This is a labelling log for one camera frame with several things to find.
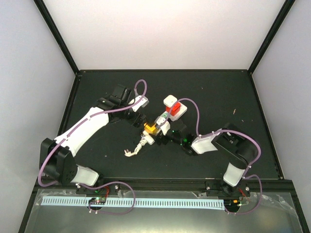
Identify yellow cube socket adapter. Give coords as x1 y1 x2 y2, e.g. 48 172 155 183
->
144 122 160 135

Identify white slotted cable duct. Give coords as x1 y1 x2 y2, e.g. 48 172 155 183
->
41 196 225 210

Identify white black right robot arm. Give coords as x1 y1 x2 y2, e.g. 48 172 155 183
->
155 122 261 197

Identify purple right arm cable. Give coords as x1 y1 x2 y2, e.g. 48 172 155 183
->
163 98 263 216

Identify white power strip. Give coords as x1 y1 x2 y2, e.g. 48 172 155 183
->
141 102 188 145

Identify red cube socket adapter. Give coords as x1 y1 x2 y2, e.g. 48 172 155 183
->
166 102 181 116

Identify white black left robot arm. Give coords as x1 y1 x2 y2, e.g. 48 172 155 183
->
37 85 149 194

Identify white power strip cord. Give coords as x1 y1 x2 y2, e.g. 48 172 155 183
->
123 137 149 158

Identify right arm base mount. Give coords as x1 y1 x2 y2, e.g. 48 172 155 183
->
205 179 250 198

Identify black front frame rail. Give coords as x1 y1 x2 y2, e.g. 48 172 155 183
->
35 176 296 195

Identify white charger block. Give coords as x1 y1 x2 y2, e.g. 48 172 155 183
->
163 95 177 108

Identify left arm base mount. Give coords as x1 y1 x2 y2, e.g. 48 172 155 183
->
76 181 123 191

